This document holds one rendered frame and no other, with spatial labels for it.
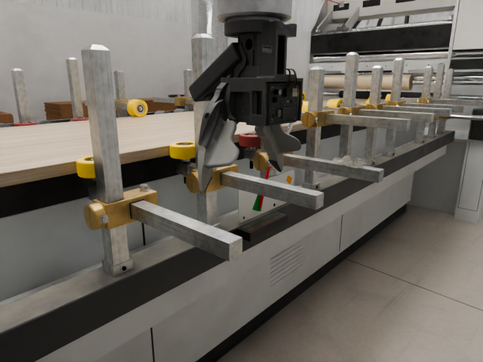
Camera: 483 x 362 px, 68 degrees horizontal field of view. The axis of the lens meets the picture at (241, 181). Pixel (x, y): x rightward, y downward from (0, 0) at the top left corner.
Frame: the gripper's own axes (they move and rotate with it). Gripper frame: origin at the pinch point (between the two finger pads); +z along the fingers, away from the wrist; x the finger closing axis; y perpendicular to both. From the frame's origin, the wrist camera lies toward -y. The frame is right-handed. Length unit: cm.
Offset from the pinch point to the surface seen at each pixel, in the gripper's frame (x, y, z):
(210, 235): -1.1, -5.6, 9.7
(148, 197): 1.3, -28.2, 9.4
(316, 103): 68, -34, -6
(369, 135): 117, -39, 10
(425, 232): 231, -44, 93
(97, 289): -11.8, -26.0, 23.8
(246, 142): 44, -42, 5
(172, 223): -2.0, -14.7, 10.2
